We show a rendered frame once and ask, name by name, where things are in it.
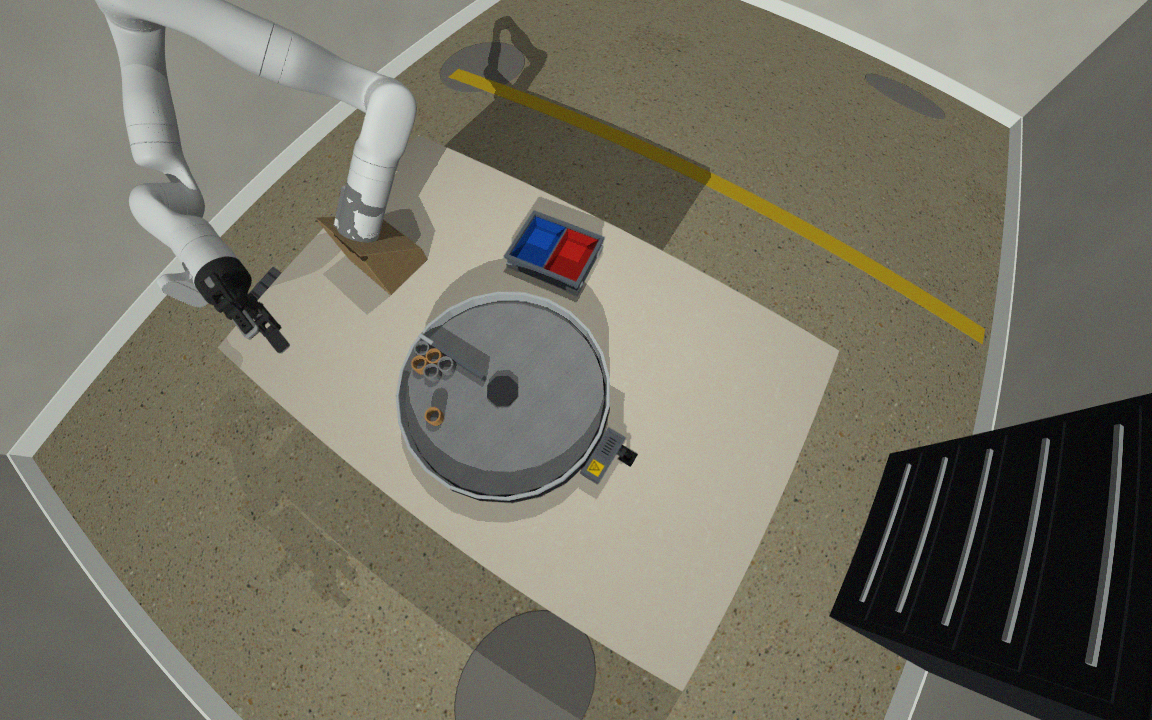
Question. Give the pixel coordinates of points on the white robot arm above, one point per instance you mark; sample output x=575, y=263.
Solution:
x=272, y=52

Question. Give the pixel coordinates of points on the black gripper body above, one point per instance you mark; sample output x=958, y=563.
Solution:
x=232, y=272

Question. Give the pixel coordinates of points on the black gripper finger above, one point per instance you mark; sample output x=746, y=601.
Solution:
x=214, y=289
x=272, y=334

